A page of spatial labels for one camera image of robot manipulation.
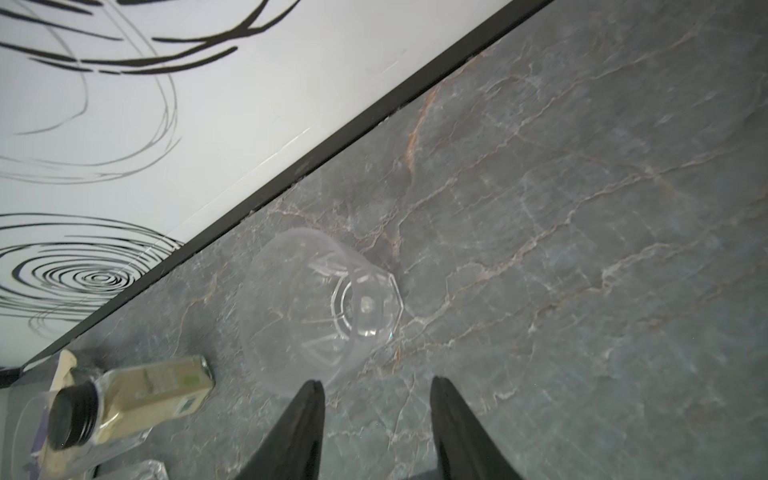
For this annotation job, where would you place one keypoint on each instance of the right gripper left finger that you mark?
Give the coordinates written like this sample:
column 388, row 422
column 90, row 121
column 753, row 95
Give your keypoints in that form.
column 293, row 447

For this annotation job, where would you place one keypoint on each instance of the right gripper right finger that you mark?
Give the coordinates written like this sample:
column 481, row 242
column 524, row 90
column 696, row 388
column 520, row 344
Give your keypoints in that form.
column 464, row 448

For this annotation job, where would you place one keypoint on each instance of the clear glass far right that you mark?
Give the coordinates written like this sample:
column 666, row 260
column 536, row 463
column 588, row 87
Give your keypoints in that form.
column 312, row 308

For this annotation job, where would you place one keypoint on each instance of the spice bottle black cap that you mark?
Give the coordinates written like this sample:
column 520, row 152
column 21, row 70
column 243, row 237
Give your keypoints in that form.
column 124, row 402

